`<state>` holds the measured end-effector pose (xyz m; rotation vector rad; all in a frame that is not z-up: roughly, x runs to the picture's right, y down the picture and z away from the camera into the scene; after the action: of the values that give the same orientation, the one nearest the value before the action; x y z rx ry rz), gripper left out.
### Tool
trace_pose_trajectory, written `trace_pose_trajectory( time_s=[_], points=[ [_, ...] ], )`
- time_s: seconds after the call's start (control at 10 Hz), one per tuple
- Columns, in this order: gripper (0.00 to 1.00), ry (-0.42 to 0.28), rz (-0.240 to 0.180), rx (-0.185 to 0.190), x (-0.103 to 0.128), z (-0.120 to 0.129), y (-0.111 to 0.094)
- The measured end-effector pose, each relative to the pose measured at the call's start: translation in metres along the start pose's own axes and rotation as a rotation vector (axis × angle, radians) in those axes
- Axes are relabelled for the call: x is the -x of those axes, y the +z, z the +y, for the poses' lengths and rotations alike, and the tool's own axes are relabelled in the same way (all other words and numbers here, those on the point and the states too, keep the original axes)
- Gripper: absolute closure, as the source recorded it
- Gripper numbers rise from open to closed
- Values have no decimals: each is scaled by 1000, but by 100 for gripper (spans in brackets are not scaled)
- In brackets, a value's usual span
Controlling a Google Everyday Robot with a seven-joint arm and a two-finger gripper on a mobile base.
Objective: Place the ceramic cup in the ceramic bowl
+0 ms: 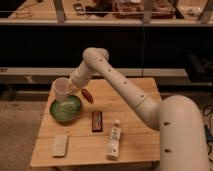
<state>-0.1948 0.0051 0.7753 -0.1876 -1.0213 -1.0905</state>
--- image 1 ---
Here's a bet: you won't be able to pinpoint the brown rectangular box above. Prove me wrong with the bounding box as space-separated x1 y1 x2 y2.
92 111 103 132

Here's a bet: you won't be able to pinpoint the dark device on shelf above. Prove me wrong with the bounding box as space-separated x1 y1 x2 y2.
73 3 86 15

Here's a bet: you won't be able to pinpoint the red tray on shelf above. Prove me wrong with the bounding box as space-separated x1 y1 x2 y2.
112 0 175 19

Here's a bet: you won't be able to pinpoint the wooden table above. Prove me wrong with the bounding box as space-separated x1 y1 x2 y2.
31 79 160 167

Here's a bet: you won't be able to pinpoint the white rectangular sponge block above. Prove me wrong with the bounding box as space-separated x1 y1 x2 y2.
52 134 68 157

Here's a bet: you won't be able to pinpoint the red brown oblong object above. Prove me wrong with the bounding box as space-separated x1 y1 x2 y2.
81 89 94 104

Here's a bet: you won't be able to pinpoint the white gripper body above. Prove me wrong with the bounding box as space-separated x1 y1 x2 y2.
67 72 88 94

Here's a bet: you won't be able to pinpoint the green ceramic bowl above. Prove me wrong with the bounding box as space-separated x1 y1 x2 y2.
49 95 82 123

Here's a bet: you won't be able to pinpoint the white tube bottle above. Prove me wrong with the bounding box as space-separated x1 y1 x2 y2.
106 120 121 160

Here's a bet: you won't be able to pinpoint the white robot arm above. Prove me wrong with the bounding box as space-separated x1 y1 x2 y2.
70 47 210 171

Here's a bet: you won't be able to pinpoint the black cables on floor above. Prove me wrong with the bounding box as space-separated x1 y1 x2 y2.
199 104 213 141

